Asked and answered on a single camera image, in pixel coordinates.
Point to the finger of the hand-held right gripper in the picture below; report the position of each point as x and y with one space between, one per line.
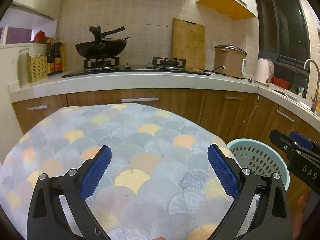
301 141
280 140

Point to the dark kitchen window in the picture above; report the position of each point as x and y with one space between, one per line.
282 25

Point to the beige cylindrical canister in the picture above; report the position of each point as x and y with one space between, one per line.
24 67

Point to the black glass gas stove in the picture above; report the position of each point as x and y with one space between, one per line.
140 67

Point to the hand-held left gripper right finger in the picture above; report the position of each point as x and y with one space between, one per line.
222 172

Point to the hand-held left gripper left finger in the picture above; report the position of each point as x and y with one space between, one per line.
97 172

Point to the yellow plastic basket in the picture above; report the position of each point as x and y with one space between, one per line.
38 68

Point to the brown rice cooker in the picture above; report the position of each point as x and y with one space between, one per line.
228 61

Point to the steel kitchen sink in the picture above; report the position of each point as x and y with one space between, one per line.
295 97

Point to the dark sauce bottle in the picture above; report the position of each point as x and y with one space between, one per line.
51 58

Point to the white and orange wall cabinet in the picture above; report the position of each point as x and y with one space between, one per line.
225 7

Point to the red packet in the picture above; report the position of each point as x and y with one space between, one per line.
40 34

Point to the sauce bottle with red label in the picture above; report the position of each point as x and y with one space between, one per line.
59 61

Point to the white electric kettle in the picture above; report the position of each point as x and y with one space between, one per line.
263 71

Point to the bamboo cutting board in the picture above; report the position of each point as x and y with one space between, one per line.
188 45

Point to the black wok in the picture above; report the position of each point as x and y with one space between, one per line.
100 51

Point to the steel kitchen faucet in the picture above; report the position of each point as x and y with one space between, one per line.
317 80

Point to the dark jar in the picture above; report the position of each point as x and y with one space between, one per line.
296 90

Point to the person's right forearm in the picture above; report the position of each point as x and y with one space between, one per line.
303 205

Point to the red box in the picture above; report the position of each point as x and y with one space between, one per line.
280 82

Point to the light blue perforated plastic basket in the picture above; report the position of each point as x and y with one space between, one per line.
250 150

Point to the fan patterned tablecloth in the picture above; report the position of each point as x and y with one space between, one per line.
140 155

